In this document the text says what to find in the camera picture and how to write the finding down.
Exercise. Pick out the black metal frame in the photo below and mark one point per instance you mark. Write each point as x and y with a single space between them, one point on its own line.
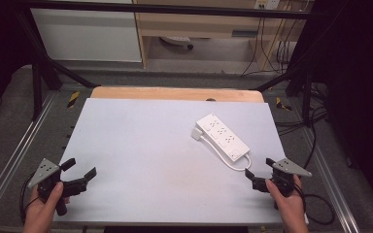
162 9

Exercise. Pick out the person's left hand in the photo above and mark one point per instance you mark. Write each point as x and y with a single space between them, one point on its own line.
40 210

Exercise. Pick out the white cabinet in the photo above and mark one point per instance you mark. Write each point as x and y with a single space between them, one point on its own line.
87 32

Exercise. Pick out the light wooden desk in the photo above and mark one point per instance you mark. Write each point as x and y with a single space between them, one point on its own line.
207 26

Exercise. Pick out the white wall outlet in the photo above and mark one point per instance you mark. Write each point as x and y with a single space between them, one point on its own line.
267 4

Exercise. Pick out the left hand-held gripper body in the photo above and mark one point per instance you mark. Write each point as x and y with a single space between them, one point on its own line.
44 171

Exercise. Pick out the light wooden table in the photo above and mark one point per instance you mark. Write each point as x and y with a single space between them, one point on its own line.
175 94

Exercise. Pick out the white power plug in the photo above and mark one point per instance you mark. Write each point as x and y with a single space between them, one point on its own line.
196 133

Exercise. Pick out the aluminium rail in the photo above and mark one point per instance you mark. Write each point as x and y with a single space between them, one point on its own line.
330 181
13 155

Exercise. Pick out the white floor power strip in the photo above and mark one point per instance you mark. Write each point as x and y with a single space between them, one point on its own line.
176 40

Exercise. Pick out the person's right hand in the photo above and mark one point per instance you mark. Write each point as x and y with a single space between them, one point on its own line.
289 207

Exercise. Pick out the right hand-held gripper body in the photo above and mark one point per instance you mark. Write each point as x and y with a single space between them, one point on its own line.
289 167

